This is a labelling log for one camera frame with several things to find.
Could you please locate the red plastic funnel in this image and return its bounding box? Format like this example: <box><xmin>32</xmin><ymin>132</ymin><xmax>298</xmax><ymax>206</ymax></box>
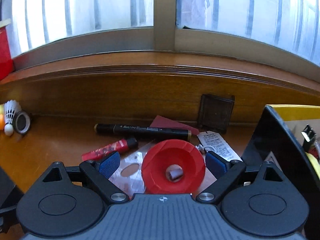
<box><xmin>141</xmin><ymin>139</ymin><xmax>206</xmax><ymax>194</ymax></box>

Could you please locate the clear plastic stencil ruler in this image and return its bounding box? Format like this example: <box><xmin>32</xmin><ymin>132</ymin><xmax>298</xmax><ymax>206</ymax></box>
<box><xmin>109</xmin><ymin>141</ymin><xmax>155</xmax><ymax>198</ymax></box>

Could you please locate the white paper tag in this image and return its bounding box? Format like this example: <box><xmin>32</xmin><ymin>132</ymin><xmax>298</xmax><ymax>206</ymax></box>
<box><xmin>196</xmin><ymin>131</ymin><xmax>241</xmax><ymax>161</ymax></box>

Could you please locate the red lighter tube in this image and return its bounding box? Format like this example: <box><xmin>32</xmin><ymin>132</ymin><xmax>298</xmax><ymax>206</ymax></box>
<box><xmin>81</xmin><ymin>138</ymin><xmax>138</xmax><ymax>161</ymax></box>

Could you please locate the black marker pen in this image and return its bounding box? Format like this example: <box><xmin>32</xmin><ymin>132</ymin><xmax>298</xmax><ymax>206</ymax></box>
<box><xmin>94</xmin><ymin>124</ymin><xmax>192</xmax><ymax>141</ymax></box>

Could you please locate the cardboard box with yellow edge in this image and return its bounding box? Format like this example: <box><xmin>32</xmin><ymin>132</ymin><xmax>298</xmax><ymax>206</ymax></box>
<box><xmin>241</xmin><ymin>106</ymin><xmax>319</xmax><ymax>239</ymax></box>

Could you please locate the red paper sheet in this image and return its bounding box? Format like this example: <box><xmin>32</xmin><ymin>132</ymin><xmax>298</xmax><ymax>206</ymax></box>
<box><xmin>150</xmin><ymin>115</ymin><xmax>200</xmax><ymax>135</ymax></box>

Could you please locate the black binder clip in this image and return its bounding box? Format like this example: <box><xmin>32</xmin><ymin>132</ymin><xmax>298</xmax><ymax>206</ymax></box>
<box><xmin>301</xmin><ymin>124</ymin><xmax>316</xmax><ymax>152</ymax></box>

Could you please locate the black tape roll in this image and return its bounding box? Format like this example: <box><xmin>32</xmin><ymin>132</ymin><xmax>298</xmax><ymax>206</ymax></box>
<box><xmin>12</xmin><ymin>111</ymin><xmax>31</xmax><ymax>135</ymax></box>

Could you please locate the white feather shuttlecock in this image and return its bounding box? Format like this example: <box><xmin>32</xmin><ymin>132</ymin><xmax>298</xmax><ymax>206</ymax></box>
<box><xmin>4</xmin><ymin>100</ymin><xmax>22</xmax><ymax>137</ymax></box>

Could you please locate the orange ping pong ball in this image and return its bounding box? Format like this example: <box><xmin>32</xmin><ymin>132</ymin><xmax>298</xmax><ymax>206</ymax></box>
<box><xmin>0</xmin><ymin>114</ymin><xmax>5</xmax><ymax>131</ymax></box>

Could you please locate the red container with lid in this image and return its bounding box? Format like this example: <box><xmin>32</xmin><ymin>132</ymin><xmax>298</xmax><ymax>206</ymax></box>
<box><xmin>0</xmin><ymin>18</ymin><xmax>14</xmax><ymax>80</ymax></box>

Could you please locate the black square wall socket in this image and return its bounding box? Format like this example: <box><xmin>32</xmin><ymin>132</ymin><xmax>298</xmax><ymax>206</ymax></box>
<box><xmin>197</xmin><ymin>94</ymin><xmax>235</xmax><ymax>134</ymax></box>

